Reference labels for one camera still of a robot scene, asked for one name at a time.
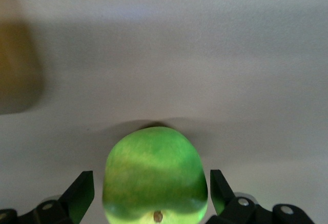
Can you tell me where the yellow plastic tray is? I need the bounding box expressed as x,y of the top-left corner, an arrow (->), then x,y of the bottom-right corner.
0,20 -> 45,115

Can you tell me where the green apple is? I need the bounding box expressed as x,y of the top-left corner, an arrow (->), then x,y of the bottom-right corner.
101,126 -> 209,224

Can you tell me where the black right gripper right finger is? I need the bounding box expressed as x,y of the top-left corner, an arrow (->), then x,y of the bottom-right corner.
204,169 -> 316,224

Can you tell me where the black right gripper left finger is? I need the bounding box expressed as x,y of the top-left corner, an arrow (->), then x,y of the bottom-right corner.
0,170 -> 96,224

